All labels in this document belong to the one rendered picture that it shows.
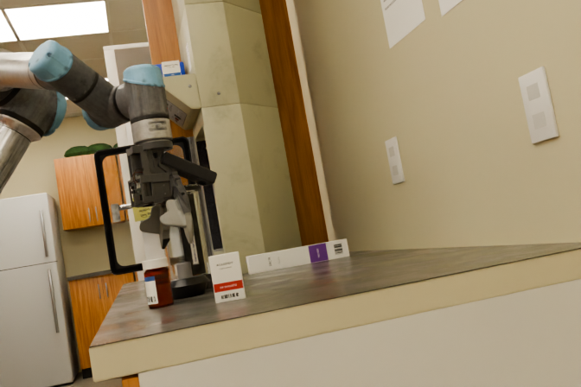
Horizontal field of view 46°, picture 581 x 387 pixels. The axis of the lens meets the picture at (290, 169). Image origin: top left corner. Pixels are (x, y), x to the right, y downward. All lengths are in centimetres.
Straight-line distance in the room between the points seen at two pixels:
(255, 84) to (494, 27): 92
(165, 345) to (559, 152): 68
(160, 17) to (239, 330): 167
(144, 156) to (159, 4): 113
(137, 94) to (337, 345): 68
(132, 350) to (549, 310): 53
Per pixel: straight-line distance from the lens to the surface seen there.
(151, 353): 82
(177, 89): 191
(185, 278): 131
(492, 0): 127
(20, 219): 682
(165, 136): 131
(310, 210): 230
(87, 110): 139
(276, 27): 240
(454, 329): 90
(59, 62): 134
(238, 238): 187
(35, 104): 172
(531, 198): 123
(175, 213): 127
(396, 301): 87
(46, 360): 684
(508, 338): 94
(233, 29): 199
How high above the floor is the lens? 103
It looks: 5 degrees up
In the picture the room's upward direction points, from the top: 10 degrees counter-clockwise
